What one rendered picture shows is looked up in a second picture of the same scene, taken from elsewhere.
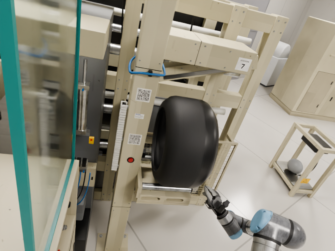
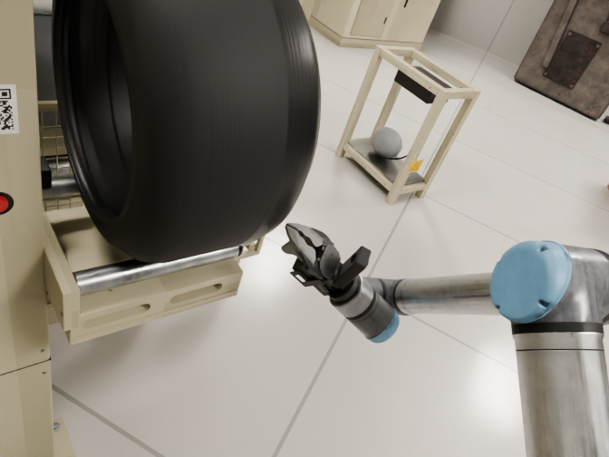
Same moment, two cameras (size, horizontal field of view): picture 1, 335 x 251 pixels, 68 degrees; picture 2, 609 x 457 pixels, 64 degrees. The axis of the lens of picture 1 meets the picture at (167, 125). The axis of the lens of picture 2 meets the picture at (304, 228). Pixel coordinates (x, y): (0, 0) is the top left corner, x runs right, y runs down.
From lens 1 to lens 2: 0.67 m
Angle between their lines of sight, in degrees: 28
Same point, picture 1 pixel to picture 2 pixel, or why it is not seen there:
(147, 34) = not seen: outside the picture
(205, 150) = (290, 97)
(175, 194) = (194, 277)
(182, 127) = (192, 14)
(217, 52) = not seen: outside the picture
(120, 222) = (30, 412)
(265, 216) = (558, 261)
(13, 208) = not seen: outside the picture
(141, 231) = (101, 394)
